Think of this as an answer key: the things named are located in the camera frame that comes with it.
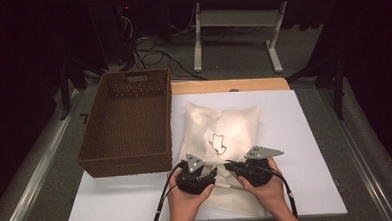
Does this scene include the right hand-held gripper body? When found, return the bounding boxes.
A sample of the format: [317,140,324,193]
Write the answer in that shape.
[235,144,286,189]

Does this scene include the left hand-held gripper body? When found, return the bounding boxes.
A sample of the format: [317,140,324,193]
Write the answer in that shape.
[175,151,220,196]

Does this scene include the cream mesh laundry bag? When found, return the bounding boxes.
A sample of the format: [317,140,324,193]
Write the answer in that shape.
[175,99,267,221]

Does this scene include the brown woven basket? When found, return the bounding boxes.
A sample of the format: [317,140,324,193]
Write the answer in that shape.
[72,68,177,180]

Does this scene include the person's left hand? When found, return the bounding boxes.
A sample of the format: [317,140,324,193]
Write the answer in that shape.
[166,168,217,221]

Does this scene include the person's right hand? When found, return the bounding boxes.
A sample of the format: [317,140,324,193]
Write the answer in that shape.
[235,158,291,221]

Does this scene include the white board mat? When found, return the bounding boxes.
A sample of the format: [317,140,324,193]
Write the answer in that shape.
[61,86,349,221]

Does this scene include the black metal stand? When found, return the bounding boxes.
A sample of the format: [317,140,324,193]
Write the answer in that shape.
[284,57,349,124]
[57,58,89,121]

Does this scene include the black device with red light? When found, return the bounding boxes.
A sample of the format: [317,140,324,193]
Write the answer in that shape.
[113,2,139,40]

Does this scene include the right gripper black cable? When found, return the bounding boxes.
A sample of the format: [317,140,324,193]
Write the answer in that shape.
[262,165,299,221]

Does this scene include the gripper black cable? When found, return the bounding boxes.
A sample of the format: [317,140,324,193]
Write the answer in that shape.
[147,160,191,221]
[262,165,299,221]

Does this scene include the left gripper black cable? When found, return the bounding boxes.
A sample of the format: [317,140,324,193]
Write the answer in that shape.
[147,160,191,221]

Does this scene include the metal floor rail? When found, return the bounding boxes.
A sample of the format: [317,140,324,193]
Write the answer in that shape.
[0,89,87,221]
[317,85,392,221]

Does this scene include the black floor cables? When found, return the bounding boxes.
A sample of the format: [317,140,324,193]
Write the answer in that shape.
[132,33,209,85]

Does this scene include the white metal desk frame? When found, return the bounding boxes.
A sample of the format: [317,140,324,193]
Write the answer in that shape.
[190,0,291,78]

